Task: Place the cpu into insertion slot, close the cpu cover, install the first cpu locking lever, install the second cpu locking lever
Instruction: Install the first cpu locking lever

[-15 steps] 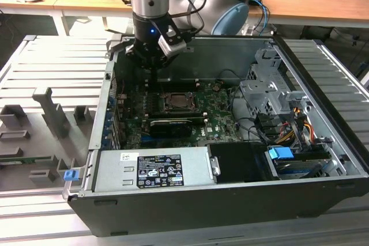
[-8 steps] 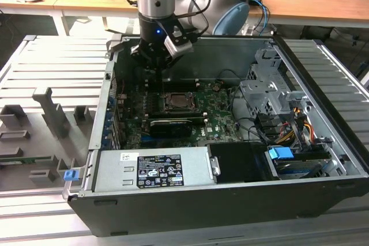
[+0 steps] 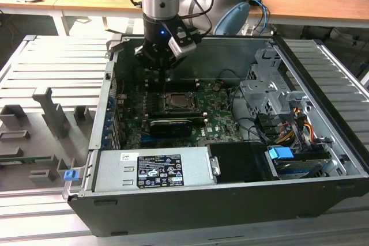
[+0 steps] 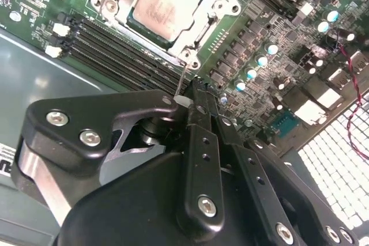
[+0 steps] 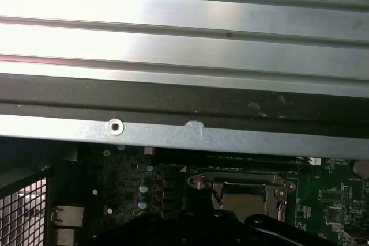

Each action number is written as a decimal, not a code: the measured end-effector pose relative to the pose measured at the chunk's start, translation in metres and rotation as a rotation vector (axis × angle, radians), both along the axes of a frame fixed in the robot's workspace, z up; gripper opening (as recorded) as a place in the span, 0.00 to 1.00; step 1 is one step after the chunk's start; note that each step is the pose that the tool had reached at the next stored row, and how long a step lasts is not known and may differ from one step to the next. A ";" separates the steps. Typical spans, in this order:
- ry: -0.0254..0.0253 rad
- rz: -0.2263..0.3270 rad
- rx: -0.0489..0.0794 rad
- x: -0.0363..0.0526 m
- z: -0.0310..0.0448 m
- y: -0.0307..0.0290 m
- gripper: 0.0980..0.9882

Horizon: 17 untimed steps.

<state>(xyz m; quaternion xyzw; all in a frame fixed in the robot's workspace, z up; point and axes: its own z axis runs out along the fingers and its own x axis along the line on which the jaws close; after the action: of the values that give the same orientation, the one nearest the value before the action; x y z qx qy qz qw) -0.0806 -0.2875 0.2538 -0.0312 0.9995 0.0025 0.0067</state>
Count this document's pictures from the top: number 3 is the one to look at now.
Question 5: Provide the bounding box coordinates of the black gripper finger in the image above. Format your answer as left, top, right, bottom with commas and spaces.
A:
161, 52, 189, 93
134, 43, 163, 93

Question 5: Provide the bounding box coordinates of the black RAM slot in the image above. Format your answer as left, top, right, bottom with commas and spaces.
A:
148, 109, 209, 122
165, 78, 201, 92

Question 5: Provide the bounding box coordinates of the black CPU socket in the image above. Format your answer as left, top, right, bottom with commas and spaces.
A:
161, 90, 201, 113

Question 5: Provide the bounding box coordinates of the black graphics card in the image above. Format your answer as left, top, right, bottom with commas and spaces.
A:
148, 118, 193, 138

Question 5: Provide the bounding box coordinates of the green motherboard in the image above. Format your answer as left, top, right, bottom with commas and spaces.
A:
115, 80, 243, 150

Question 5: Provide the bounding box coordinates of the silver metal drive cage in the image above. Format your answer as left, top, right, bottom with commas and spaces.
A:
238, 48, 311, 120

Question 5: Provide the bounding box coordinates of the grey parts rack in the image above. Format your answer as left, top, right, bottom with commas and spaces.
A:
0, 86, 97, 192

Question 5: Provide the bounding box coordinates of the black plastic fan shroud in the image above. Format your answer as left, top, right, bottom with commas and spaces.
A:
207, 142, 280, 185

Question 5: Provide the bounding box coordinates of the grey power supply unit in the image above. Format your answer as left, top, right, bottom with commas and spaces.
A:
92, 146, 217, 192

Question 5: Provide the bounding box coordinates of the blue disk carrier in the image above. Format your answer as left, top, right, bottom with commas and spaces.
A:
267, 147, 295, 161

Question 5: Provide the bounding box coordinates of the blue case latch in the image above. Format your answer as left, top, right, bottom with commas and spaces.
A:
63, 169, 80, 183

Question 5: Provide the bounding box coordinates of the open black PC case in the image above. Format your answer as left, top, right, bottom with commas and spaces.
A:
62, 34, 369, 238

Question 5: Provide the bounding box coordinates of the green RAM stick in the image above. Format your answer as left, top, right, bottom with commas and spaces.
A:
0, 156, 53, 164

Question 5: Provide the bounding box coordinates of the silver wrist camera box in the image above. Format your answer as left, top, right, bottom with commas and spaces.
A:
167, 27, 198, 57

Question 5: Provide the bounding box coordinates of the grey plastic case handle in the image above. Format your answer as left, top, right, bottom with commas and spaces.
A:
105, 33, 124, 60

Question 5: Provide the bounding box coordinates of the thin black wire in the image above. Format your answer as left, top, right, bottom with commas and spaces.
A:
218, 68, 242, 81

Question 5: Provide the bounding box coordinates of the blue cable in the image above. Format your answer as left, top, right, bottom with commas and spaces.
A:
249, 0, 271, 36

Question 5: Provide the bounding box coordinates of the orange yellow red wire bundle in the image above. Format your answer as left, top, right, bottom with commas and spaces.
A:
276, 107, 315, 146

